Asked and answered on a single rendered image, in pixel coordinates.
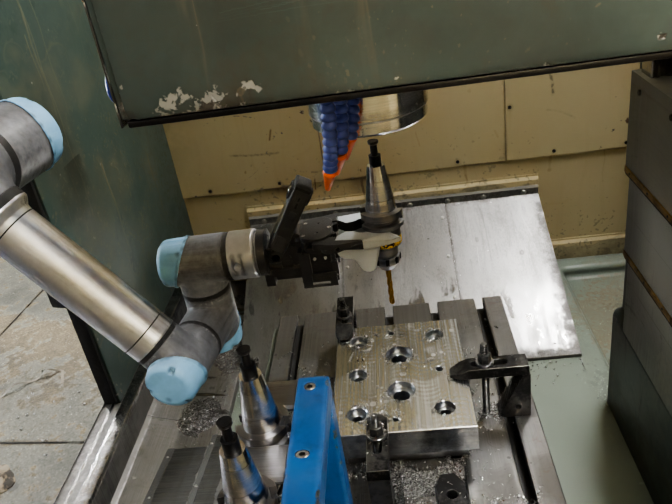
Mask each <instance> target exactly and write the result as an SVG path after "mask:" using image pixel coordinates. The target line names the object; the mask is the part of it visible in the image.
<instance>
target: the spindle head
mask: <svg viewBox="0 0 672 504"><path fill-rule="evenodd" d="M85 1H86V4H87V8H88V11H89V14H90V18H91V21H92V24H93V27H94V31H95V34H96V37H97V40H98V44H99V47H100V50H101V54H102V57H103V60H104V63H105V67H106V70H107V73H108V76H109V80H110V83H111V86H112V90H113V93H114V96H115V99H116V103H117V106H118V109H119V112H120V116H121V118H122V120H125V121H128V120H130V121H129V122H128V126H129V128H136V127H144V126H152V125H159V124H167V123H175V122H182V121H190V120H198V119H206V118H213V117H221V116H229V115H236V114H244V113H252V112H260V111H267V110H275V109H283V108H290V107H298V106H306V105H314V104H321V103H329V102H337V101H344V100H352V99H360V98H368V97H375V96H383V95H391V94H398V93H406V92H414V91H422V90H429V89H437V88H445V87H452V86H460V85H468V84H476V83H483V82H491V81H499V80H506V79H514V78H522V77H530V76H537V75H545V74H553V73H560V72H568V71H576V70H584V69H591V68H599V67H607V66H614V65H622V64H630V63H638V62H645V61H653V60H661V59H668V58H672V0H85Z"/></svg>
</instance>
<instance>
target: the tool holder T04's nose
mask: <svg viewBox="0 0 672 504"><path fill-rule="evenodd" d="M400 258H401V252H400V251H399V250H398V246H397V247H395V248H393V249H390V250H380V251H379V257H378V262H377V266H378V267H380V268H381V269H382V270H385V271H389V270H392V269H394V268H395V266H396V265H397V264H398V263H399V261H400Z"/></svg>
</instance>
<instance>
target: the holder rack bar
mask: <svg viewBox="0 0 672 504"><path fill-rule="evenodd" d="M331 406H332V388H331V383H330V378H329V377H328V376H318V377H306V378H299V379H298V382H297V390H296V397H295V404H294V411H293V418H292V425H291V432H290V439H289V447H288V454H287V461H286V468H285V475H284V482H283V489H282V497H281V504H325V492H326V478H327V464H328V449H329V435H330V420H331Z"/></svg>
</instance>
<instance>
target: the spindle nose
mask: <svg viewBox="0 0 672 504"><path fill-rule="evenodd" d="M359 100H360V102H359V104H358V106H359V108H360V112H359V113H358V115H359V117H360V120H359V121H358V122H357V123H358V125H359V130H357V133H358V137H357V138H365V137H373V136H379V135H385V134H389V133H393V132H396V131H400V130H403V129H405V128H408V127H410V126H412V125H414V124H416V123H417V122H419V121H420V120H421V119H422V118H423V117H424V116H425V115H426V114H427V111H428V107H427V101H428V90H422V91H414V92H406V93H398V94H391V95H383V96H375V97H368V98H360V99H359ZM320 105H321V104H314V105H307V106H308V112H309V116H310V117H311V121H312V126H313V128H314V129H315V130H316V131H318V132H319V133H321V134H322V132H323V129H322V127H321V124H322V121H321V118H320V117H321V114H322V113H321V112H320V109H319V108H320Z"/></svg>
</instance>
